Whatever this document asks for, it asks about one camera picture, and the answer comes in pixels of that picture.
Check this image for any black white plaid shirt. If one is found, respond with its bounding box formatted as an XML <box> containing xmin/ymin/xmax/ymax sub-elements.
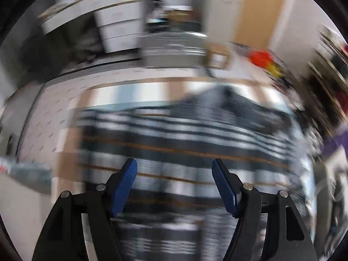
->
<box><xmin>73</xmin><ymin>85</ymin><xmax>316</xmax><ymax>261</ymax></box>

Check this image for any purple cloth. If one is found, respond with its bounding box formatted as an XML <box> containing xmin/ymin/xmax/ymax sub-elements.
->
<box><xmin>320</xmin><ymin>125</ymin><xmax>348</xmax><ymax>165</ymax></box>

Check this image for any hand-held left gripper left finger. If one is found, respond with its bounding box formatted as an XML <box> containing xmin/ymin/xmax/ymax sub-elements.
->
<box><xmin>32</xmin><ymin>158</ymin><xmax>138</xmax><ymax>261</ymax></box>

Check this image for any red plastic object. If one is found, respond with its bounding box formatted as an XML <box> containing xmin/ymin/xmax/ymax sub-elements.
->
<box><xmin>249</xmin><ymin>50</ymin><xmax>273</xmax><ymax>68</ymax></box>

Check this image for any tan wooden door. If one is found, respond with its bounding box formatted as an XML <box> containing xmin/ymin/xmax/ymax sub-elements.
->
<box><xmin>236</xmin><ymin>0</ymin><xmax>289</xmax><ymax>48</ymax></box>

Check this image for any dark cluttered shelf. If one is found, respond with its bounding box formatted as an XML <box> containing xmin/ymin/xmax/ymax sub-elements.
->
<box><xmin>306</xmin><ymin>24</ymin><xmax>348</xmax><ymax>144</ymax></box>

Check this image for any small cardboard box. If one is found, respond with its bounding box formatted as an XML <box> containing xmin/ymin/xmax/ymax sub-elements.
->
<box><xmin>209</xmin><ymin>43</ymin><xmax>231</xmax><ymax>69</ymax></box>

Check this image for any white dotted floor mat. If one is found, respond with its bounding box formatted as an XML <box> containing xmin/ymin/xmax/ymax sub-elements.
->
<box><xmin>15</xmin><ymin>67</ymin><xmax>203</xmax><ymax>158</ymax></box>

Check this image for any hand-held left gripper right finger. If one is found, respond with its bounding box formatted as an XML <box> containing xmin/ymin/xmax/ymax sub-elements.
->
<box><xmin>212</xmin><ymin>158</ymin><xmax>318</xmax><ymax>261</ymax></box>

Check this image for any grey storage crate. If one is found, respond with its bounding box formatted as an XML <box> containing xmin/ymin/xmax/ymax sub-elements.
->
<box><xmin>140</xmin><ymin>30</ymin><xmax>208</xmax><ymax>68</ymax></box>

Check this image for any yellow object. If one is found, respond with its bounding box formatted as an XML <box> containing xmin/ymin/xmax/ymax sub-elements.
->
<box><xmin>268</xmin><ymin>62</ymin><xmax>284</xmax><ymax>78</ymax></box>

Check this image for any white drawer cabinet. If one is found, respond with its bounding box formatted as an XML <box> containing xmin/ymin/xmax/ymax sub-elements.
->
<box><xmin>38</xmin><ymin>0</ymin><xmax>147</xmax><ymax>55</ymax></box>

